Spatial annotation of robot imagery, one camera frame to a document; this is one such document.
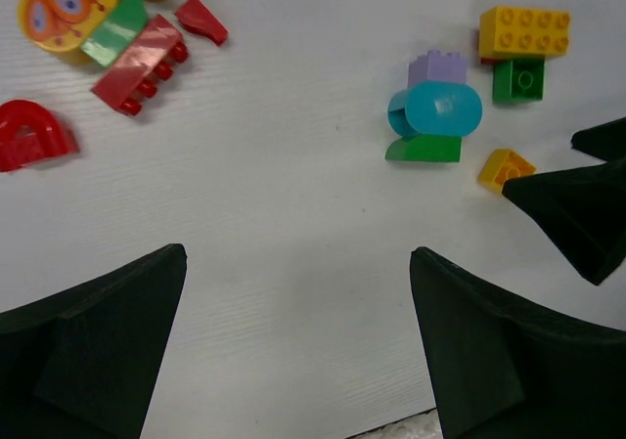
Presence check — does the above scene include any red square lego brick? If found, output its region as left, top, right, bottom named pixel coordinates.
left=480, top=58, right=505, bottom=66

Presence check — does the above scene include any yellow 2x4 lego brick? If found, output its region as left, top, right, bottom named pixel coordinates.
left=478, top=6, right=571, bottom=60

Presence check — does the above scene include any red arch lego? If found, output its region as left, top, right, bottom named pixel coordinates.
left=1, top=99, right=79, bottom=173

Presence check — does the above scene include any teal oval lego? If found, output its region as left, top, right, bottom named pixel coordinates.
left=387, top=81, right=483, bottom=138

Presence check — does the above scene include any yellow butterfly oval lego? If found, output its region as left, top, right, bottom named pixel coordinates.
left=17, top=0, right=119, bottom=66

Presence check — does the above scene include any small red curved lego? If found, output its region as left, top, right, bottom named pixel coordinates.
left=174, top=0, right=229, bottom=46

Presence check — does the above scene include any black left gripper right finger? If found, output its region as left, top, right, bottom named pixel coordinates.
left=410, top=247, right=625, bottom=438

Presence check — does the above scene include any yellow square lego brick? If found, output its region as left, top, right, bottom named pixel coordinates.
left=477, top=149, right=537, bottom=195

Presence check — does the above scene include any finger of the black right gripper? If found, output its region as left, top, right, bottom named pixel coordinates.
left=571, top=117, right=626, bottom=161
left=503, top=158, right=625, bottom=285

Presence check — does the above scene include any long red lego brick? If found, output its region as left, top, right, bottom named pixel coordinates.
left=91, top=15, right=189, bottom=116

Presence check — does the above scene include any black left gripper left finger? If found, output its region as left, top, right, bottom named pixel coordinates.
left=1, top=243, right=187, bottom=438

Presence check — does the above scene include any green curved lego brick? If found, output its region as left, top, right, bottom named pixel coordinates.
left=81, top=0, right=149, bottom=68

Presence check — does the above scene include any green hollow lego brick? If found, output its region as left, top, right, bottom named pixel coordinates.
left=492, top=58, right=545, bottom=105

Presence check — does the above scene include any green slope lego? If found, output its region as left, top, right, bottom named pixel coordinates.
left=384, top=134, right=462, bottom=163

